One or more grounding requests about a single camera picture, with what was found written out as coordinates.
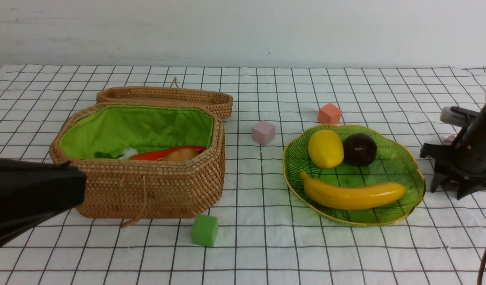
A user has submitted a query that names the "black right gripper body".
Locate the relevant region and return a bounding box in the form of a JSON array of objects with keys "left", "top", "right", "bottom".
[{"left": 419, "top": 106, "right": 486, "bottom": 199}]

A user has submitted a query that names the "dark purple toy mangosteen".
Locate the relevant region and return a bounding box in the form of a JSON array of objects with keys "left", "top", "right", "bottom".
[{"left": 342, "top": 132, "right": 377, "bottom": 167}]

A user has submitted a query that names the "yellow toy banana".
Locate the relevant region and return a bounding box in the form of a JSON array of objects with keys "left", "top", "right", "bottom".
[{"left": 300, "top": 171, "right": 406, "bottom": 210}]

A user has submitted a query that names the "yellow toy lemon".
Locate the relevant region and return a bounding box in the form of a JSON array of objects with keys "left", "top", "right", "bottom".
[{"left": 308, "top": 129, "right": 344, "bottom": 169}]

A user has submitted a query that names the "brown toy potato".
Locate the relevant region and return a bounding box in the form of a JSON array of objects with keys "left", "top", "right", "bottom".
[{"left": 162, "top": 147, "right": 199, "bottom": 161}]

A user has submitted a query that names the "orange toy carrot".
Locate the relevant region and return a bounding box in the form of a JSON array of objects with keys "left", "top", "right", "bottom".
[{"left": 93, "top": 145, "right": 207, "bottom": 161}]

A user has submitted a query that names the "purple toy eggplant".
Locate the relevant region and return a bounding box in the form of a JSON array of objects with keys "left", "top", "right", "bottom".
[{"left": 442, "top": 135, "right": 456, "bottom": 145}]

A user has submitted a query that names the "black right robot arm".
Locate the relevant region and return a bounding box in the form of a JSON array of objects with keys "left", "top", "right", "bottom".
[{"left": 419, "top": 95, "right": 486, "bottom": 199}]

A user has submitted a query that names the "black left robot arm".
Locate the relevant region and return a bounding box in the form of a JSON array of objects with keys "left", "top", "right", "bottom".
[{"left": 0, "top": 158, "right": 86, "bottom": 248}]

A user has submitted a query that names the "green glass leaf plate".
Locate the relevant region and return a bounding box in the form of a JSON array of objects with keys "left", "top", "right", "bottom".
[{"left": 282, "top": 125, "right": 426, "bottom": 226}]

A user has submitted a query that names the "orange foam cube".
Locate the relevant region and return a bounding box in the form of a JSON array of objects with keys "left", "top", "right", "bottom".
[{"left": 317, "top": 103, "right": 342, "bottom": 125}]

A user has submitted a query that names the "pink foam cube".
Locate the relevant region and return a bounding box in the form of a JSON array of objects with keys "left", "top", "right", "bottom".
[{"left": 252, "top": 120, "right": 275, "bottom": 146}]

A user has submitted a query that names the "white checkered tablecloth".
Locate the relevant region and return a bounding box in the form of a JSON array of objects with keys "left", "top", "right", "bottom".
[{"left": 0, "top": 65, "right": 486, "bottom": 285}]

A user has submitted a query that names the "woven rattan basket lid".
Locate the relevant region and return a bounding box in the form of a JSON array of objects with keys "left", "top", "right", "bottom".
[{"left": 96, "top": 78, "right": 233, "bottom": 119}]

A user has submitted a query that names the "green foam cube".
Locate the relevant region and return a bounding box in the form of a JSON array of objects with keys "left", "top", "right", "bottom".
[{"left": 191, "top": 215, "right": 219, "bottom": 247}]

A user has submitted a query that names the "woven rattan basket green lining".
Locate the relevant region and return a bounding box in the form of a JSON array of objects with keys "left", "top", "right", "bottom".
[{"left": 49, "top": 102, "right": 226, "bottom": 228}]

